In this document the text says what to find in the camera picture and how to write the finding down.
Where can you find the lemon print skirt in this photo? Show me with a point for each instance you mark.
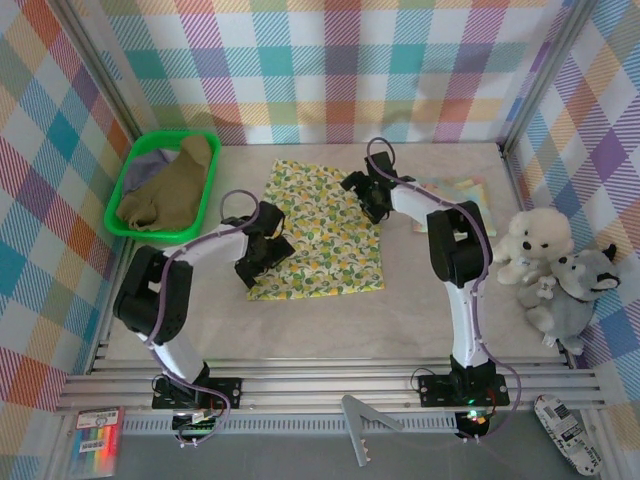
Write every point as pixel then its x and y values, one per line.
pixel 330 250

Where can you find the pastel floral skirt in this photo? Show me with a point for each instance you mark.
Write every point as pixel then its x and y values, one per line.
pixel 480 192

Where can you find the olive khaki skirt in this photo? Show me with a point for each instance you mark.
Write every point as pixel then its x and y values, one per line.
pixel 170 195

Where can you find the lavender skirt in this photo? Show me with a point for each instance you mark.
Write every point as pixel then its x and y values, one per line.
pixel 142 167

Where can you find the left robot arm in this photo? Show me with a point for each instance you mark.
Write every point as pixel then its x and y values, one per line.
pixel 175 350

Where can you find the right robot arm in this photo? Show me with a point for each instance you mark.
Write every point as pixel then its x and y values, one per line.
pixel 462 320

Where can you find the green plastic basket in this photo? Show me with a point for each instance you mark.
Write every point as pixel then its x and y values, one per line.
pixel 212 165

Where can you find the white plush dog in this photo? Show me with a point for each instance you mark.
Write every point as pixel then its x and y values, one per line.
pixel 535 240

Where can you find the grey plastic triangular tool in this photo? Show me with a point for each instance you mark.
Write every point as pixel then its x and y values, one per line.
pixel 355 425

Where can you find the grey plush husky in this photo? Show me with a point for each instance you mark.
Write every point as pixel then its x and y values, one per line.
pixel 575 295

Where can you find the coloured marker pack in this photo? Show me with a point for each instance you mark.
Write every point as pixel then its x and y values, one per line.
pixel 95 440

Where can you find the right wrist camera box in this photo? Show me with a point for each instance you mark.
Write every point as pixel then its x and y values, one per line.
pixel 352 181

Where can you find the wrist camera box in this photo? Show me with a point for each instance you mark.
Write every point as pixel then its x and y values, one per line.
pixel 352 181
pixel 282 250

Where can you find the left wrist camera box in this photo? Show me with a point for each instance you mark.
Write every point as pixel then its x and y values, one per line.
pixel 282 250

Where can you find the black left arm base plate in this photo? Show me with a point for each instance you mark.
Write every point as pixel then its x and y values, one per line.
pixel 227 392

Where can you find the aluminium base frame rails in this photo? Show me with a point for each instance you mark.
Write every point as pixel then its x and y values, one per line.
pixel 325 387

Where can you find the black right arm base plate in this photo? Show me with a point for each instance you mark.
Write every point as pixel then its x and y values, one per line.
pixel 435 390

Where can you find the aluminium frame post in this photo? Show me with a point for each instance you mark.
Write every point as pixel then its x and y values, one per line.
pixel 540 75
pixel 100 75

